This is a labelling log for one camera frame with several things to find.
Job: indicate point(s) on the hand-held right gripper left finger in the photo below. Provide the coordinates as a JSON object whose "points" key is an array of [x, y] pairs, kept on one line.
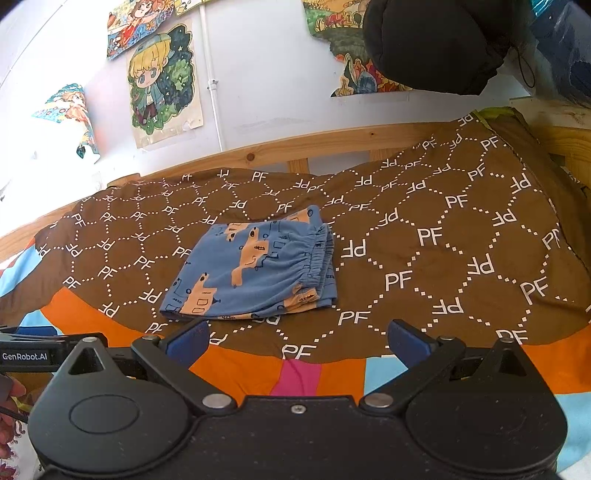
{"points": [[188, 342]]}

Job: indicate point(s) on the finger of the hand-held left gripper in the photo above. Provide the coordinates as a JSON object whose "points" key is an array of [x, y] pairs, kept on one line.
{"points": [[83, 339]]}

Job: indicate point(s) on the wooden bed frame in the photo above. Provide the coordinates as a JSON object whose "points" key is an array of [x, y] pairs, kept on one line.
{"points": [[258, 154]]}

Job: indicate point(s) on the colourful landscape wall poster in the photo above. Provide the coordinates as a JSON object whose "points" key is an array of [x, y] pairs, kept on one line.
{"points": [[337, 27]]}

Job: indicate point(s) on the orange-haired cartoon wall poster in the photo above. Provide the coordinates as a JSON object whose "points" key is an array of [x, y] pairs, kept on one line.
{"points": [[138, 27]]}

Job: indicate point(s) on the black padded bag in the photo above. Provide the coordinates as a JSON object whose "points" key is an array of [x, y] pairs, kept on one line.
{"points": [[429, 41]]}

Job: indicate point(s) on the blue cloth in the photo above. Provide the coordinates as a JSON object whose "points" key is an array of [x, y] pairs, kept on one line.
{"points": [[565, 41]]}

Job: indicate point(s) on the colourful patchwork bed sheet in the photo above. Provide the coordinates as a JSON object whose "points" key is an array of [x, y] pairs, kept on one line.
{"points": [[251, 371]]}

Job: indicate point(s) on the person's left hand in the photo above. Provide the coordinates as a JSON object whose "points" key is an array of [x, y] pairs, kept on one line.
{"points": [[9, 431]]}

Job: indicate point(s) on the white wall pipe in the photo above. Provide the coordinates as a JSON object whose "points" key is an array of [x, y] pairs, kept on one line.
{"points": [[213, 87]]}

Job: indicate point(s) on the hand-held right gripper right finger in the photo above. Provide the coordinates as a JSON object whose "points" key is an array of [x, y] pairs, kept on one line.
{"points": [[408, 344]]}

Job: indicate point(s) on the blue printed pants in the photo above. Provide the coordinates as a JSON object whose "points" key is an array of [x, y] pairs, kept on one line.
{"points": [[258, 267]]}

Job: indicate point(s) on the torn curled wall poster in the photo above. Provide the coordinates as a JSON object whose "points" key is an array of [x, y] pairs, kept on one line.
{"points": [[69, 115]]}

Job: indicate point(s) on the small wall poster strip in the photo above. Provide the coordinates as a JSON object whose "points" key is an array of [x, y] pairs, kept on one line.
{"points": [[191, 5]]}

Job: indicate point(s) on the brown patterned blanket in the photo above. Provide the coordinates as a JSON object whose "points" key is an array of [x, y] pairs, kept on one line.
{"points": [[415, 207]]}

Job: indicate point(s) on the blond cartoon figure wall poster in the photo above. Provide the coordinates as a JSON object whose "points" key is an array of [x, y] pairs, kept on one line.
{"points": [[161, 83]]}

